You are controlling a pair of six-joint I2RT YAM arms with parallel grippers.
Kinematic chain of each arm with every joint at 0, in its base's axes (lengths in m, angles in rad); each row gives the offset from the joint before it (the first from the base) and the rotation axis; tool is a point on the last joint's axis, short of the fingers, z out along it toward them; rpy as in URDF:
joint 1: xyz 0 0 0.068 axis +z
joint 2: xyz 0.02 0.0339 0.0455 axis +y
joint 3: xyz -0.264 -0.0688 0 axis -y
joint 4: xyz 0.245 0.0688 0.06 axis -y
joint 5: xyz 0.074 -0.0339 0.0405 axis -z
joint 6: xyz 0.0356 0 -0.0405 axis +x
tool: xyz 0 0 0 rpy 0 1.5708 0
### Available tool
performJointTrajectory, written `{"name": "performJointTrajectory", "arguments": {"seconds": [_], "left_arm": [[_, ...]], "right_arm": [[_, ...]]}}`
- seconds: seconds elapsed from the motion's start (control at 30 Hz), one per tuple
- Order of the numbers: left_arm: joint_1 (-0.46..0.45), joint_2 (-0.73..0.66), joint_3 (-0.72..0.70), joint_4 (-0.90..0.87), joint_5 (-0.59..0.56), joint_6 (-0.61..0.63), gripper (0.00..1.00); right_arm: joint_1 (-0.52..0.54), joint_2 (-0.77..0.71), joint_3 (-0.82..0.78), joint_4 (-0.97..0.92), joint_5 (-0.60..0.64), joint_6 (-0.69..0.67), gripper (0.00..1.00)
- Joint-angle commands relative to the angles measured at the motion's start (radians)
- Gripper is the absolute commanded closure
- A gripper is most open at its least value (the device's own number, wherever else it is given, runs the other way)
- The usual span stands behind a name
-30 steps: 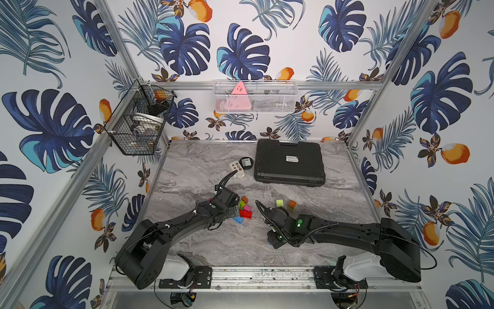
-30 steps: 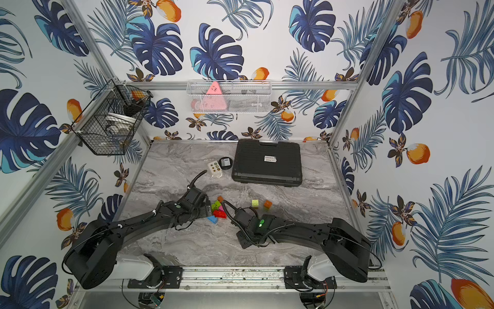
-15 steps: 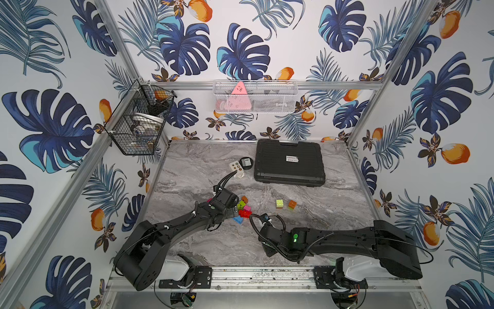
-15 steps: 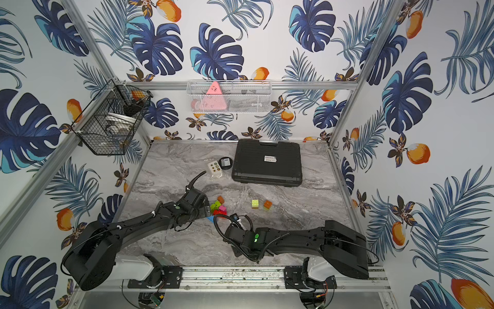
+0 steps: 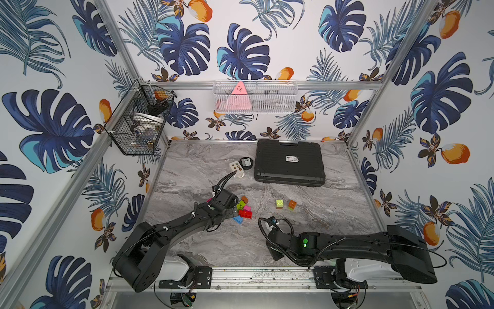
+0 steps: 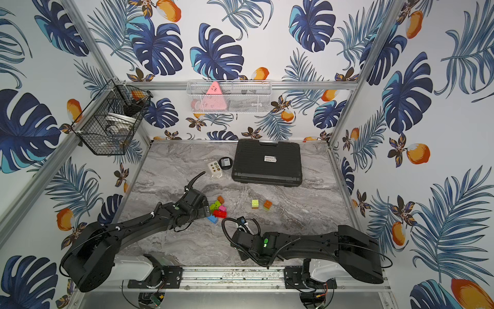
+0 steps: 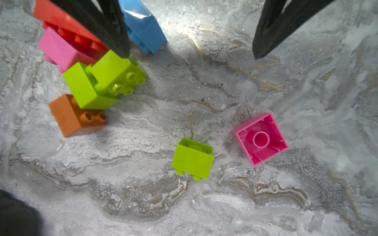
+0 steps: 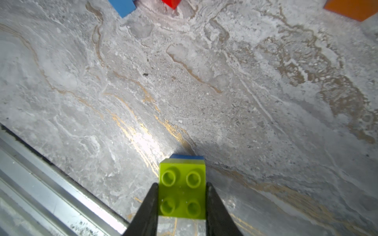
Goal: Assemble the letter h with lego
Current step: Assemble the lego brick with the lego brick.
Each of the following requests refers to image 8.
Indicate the orange lego brick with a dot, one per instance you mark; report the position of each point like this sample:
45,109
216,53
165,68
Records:
358,10

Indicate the red long lego brick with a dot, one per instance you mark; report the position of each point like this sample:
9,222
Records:
172,3

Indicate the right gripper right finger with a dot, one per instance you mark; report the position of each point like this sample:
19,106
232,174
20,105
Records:
218,220

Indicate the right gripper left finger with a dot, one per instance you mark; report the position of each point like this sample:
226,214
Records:
145,221

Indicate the dark blue lego brick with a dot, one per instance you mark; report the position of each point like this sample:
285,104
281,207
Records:
188,157

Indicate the aluminium front rail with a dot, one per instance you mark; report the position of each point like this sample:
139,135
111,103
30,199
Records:
37,198

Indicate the light blue long lego brick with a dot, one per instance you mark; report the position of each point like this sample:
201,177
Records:
123,7

